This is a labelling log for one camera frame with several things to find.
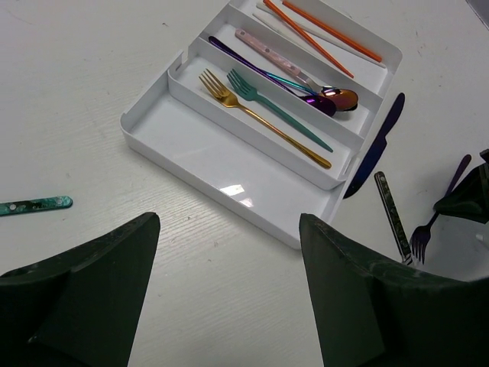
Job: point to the teal plastic fork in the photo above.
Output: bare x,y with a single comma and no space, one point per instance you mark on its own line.
250,93

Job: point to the pink-handled steel spoon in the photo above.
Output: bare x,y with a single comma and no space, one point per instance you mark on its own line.
283,63

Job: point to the iridescent purple spoon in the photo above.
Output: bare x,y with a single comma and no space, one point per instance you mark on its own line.
324,105

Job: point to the iridescent blue-handled spoon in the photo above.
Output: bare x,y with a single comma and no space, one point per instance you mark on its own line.
344,99

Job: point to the green-handled steel knife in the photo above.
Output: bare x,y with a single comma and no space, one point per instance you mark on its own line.
36,205

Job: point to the gold fork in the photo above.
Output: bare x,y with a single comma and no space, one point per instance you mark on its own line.
229,100

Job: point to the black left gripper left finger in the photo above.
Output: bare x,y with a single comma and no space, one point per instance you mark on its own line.
82,306

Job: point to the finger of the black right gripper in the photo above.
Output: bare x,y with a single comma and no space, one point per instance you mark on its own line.
469,200

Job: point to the iridescent blue knife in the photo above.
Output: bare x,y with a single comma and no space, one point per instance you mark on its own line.
377,147

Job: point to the iridescent purple fork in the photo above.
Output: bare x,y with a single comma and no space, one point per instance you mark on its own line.
422,234

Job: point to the white divided cutlery tray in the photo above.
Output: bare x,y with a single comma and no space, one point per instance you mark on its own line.
252,161

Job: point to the white chopstick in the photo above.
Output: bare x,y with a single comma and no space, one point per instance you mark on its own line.
313,30
285,30

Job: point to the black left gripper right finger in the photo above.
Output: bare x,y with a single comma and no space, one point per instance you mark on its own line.
373,311

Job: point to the orange chopstick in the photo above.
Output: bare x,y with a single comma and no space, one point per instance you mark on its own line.
269,4
335,33

